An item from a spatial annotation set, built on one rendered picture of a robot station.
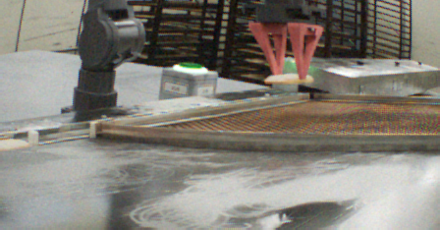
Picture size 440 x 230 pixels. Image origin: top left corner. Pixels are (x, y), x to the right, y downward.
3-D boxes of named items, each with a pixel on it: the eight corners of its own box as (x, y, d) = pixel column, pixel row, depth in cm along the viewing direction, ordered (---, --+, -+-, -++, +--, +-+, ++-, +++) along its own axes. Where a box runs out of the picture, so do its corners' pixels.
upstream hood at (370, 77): (410, 77, 248) (411, 57, 247) (439, 86, 239) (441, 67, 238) (269, 95, 144) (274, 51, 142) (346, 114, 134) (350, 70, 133)
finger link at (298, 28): (303, 81, 90) (298, 8, 89) (256, 79, 95) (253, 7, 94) (327, 79, 96) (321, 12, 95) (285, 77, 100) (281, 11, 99)
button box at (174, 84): (179, 127, 135) (186, 65, 133) (216, 138, 130) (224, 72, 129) (151, 132, 128) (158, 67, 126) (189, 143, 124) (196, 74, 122)
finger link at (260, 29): (296, 80, 91) (291, 8, 90) (247, 78, 95) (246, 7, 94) (320, 79, 96) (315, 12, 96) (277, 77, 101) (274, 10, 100)
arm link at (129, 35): (97, 74, 118) (80, 77, 113) (107, 17, 116) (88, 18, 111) (136, 83, 113) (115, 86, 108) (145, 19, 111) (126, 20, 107)
